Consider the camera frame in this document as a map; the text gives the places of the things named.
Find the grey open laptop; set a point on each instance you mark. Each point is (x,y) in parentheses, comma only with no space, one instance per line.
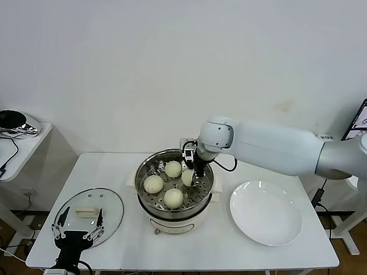
(363,116)

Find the white side table with appliance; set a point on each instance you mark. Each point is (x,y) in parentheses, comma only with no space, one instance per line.
(29,156)

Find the cream electric cooking pot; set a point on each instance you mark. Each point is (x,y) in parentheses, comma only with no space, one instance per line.
(171,227)

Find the white steamed baozi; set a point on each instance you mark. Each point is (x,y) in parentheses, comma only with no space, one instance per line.
(153,184)
(173,198)
(173,168)
(187,177)

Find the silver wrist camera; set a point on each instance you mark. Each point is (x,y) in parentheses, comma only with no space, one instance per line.
(58,274)
(187,152)

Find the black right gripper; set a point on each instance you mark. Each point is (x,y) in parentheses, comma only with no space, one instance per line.
(199,162)

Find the white wall socket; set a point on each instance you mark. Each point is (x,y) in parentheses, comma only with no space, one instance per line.
(29,194)

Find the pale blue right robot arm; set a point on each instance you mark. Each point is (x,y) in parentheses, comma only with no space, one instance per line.
(276,146)

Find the stainless steel steamer basket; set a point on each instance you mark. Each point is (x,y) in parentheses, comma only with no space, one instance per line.
(196,195)

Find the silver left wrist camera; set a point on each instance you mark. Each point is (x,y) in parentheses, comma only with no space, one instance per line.
(58,274)

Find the white round plate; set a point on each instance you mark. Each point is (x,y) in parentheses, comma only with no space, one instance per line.
(265,212)

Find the small printed table label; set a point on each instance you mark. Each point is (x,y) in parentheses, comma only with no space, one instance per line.
(325,137)

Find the white side table with laptop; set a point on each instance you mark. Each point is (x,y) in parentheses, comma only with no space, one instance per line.
(346,227)

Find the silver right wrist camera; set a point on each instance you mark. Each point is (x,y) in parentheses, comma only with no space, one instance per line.
(187,152)

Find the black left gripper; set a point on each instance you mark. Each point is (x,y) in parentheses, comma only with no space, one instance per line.
(72,240)

